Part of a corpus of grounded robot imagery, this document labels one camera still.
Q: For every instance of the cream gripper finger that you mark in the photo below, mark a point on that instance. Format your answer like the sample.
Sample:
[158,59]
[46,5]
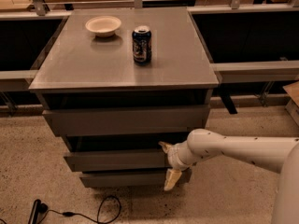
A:
[171,178]
[165,146]

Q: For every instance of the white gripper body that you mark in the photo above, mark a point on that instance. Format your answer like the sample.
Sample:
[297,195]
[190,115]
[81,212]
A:
[173,157]

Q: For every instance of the grey drawer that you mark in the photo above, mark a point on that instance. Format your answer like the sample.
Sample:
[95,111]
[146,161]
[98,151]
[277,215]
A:
[133,120]
[116,160]
[124,178]

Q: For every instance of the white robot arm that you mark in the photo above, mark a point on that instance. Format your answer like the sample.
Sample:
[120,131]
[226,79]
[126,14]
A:
[276,154]

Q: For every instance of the grey bottom drawer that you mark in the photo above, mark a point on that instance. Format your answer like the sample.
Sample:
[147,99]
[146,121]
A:
[124,178]

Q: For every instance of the grey drawer cabinet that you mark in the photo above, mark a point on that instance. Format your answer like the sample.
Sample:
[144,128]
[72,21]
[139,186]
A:
[122,98]

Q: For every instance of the grey top drawer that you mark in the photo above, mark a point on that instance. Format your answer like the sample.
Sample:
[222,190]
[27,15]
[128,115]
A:
[133,120]

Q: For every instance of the dark blue soda can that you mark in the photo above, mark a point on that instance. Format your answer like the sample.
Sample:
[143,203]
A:
[141,37]

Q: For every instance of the wooden board at right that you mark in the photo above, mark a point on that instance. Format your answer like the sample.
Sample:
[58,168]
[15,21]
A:
[293,105]

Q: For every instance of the white paper bowl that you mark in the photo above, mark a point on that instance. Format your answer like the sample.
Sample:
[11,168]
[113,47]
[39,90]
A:
[103,26]

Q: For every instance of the black power adapter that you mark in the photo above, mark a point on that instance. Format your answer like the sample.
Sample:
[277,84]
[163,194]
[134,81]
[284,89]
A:
[37,209]

